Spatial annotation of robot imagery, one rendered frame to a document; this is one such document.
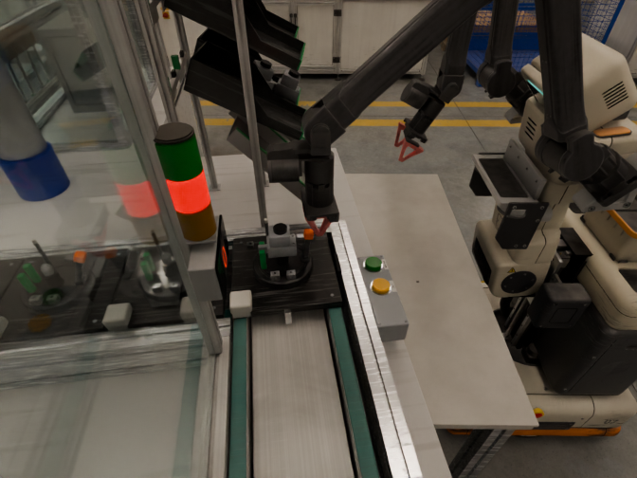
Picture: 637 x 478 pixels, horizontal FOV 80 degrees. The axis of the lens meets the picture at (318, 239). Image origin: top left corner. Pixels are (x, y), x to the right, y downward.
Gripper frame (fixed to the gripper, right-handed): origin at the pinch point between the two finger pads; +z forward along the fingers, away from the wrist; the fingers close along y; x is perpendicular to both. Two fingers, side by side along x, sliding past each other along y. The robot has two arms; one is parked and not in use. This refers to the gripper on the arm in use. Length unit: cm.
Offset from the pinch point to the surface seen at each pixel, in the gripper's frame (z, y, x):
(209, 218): -22.7, 20.4, -18.6
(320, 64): 89, -393, 62
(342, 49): 74, -389, 87
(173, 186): -28.9, 21.2, -21.6
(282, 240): -1.0, 2.4, -8.3
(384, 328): 11.2, 19.3, 10.6
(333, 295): 9.4, 10.5, 1.4
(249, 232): 10.6, -14.8, -16.4
